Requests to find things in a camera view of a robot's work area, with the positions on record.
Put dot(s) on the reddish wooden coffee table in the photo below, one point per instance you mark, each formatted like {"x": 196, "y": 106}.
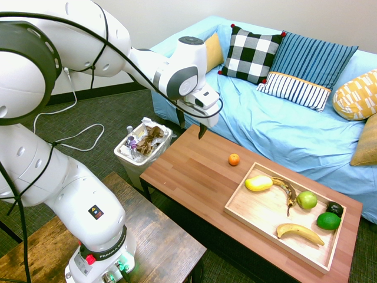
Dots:
{"x": 194, "y": 177}

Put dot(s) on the rustic dark wood side table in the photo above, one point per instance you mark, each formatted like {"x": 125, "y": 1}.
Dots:
{"x": 159, "y": 236}

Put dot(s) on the plain mustard pillow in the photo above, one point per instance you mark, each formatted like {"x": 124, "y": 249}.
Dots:
{"x": 213, "y": 53}

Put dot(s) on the light blue sofa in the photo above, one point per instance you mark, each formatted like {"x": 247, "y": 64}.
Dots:
{"x": 279, "y": 129}

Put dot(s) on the yellow mango fruit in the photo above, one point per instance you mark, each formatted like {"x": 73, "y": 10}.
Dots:
{"x": 258, "y": 183}

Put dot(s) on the green apple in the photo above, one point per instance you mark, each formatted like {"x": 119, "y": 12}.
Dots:
{"x": 307, "y": 200}

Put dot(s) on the green lime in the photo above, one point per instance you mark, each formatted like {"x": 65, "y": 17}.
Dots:
{"x": 328, "y": 221}

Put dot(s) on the crumpled white paper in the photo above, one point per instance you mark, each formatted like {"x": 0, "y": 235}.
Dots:
{"x": 148, "y": 122}

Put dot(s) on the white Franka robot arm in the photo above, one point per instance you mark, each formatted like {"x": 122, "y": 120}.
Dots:
{"x": 73, "y": 191}

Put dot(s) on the clear plastic bottle purple label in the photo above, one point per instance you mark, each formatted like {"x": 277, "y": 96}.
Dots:
{"x": 131, "y": 143}

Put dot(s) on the light wooden tray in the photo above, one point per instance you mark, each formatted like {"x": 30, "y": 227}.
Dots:
{"x": 265, "y": 210}

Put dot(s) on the white plastic trash bin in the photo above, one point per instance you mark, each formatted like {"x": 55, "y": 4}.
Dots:
{"x": 132, "y": 171}

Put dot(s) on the crumpled brown paper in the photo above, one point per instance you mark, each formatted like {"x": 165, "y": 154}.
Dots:
{"x": 150, "y": 138}

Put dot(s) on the blue striped pillow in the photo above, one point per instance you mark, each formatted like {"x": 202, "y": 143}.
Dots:
{"x": 315, "y": 59}

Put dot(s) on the mustard striped pillow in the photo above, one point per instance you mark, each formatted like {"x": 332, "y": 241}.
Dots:
{"x": 368, "y": 141}

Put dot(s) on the orange tangerine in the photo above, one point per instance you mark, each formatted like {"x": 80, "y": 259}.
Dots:
{"x": 234, "y": 159}

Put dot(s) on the white navy striped pillow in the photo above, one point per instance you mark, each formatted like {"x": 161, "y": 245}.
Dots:
{"x": 294, "y": 90}

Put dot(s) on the overripe brown-spotted banana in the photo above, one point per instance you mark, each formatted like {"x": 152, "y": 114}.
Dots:
{"x": 290, "y": 191}

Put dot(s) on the yellow white patterned bolster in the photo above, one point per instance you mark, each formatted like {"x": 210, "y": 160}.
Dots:
{"x": 356, "y": 95}

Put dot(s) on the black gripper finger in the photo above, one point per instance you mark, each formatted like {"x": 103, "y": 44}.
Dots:
{"x": 181, "y": 118}
{"x": 203, "y": 131}

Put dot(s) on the yellow banana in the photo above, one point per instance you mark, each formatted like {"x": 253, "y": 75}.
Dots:
{"x": 297, "y": 230}

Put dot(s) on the dark avocado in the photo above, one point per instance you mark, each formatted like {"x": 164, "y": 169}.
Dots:
{"x": 335, "y": 208}

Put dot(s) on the black white checkered pillow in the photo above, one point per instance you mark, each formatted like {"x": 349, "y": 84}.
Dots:
{"x": 250, "y": 54}

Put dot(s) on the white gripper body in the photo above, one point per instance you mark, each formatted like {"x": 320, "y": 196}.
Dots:
{"x": 209, "y": 113}

